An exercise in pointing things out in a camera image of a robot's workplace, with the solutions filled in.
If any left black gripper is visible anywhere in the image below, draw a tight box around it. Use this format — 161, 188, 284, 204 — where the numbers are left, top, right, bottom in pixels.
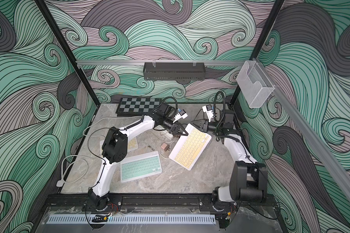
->
161, 118, 189, 137

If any pink charger adapter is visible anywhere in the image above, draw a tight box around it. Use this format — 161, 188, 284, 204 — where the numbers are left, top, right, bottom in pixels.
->
160, 143, 170, 152

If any yellow keyboard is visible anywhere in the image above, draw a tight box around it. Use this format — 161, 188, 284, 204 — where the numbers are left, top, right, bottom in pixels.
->
100, 137, 139, 154
169, 124, 212, 170

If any green wireless keyboard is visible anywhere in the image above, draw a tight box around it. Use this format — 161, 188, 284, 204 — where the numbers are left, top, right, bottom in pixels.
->
120, 151, 162, 183

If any white power strip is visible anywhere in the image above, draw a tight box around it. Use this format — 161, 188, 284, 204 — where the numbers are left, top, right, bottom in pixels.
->
162, 132, 174, 140

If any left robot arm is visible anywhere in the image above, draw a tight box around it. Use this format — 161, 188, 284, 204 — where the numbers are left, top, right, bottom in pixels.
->
88, 102, 188, 210

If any black chessboard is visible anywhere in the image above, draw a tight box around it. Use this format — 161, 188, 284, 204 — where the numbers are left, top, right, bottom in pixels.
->
116, 97, 162, 117

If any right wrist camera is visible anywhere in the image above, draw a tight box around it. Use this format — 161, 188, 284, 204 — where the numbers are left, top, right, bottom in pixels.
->
202, 104, 214, 122

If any clear plastic wall bin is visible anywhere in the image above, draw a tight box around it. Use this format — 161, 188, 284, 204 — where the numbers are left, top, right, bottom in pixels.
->
236, 60, 275, 108

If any black wall tray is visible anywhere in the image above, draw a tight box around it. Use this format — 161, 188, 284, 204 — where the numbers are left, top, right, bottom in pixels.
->
143, 62, 206, 82

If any white slotted cable duct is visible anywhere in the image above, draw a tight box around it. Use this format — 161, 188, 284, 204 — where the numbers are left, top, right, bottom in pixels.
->
46, 214, 216, 225

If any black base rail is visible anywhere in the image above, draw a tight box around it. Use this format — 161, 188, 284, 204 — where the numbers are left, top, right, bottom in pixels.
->
45, 193, 276, 212

